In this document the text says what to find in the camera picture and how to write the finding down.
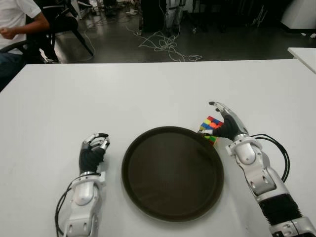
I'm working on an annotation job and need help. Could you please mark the white side table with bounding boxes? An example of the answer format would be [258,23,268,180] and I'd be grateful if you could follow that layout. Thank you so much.
[287,47,316,75]

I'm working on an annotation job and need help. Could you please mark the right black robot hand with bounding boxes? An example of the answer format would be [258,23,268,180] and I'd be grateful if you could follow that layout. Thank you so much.
[197,101,250,142]

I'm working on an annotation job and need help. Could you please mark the multicoloured Rubik's cube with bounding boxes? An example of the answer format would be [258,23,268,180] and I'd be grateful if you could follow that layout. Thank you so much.
[198,115,225,146]

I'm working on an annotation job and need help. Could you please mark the black cabinet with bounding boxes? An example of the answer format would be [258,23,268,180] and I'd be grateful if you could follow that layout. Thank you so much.
[140,0,168,33]

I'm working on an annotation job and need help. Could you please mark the white box cabinet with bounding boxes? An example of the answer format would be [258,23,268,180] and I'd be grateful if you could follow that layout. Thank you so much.
[280,0,316,34]

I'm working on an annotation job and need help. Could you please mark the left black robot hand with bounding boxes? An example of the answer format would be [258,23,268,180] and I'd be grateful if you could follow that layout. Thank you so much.
[79,132,112,175]

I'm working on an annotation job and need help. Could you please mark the dark brown round plate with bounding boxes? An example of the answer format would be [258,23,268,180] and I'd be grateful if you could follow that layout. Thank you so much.
[121,126,225,222]

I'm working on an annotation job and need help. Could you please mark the tangled white floor cable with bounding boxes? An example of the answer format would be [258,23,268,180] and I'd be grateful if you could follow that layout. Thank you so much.
[124,22,203,62]

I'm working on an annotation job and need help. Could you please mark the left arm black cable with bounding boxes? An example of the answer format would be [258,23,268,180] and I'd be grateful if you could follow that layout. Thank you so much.
[54,184,75,237]

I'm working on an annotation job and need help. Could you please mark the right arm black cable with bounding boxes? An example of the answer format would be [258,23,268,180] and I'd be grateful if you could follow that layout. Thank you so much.
[251,134,290,182]

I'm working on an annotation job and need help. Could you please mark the black chair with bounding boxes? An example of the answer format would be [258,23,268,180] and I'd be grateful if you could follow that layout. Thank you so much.
[26,0,95,64]

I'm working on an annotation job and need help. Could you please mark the person in white shirt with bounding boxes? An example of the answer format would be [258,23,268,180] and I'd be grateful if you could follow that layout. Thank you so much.
[0,0,50,92]

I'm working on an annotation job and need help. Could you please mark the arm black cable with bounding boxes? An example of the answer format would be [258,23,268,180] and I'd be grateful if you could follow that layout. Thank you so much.
[54,184,75,237]
[251,134,290,182]

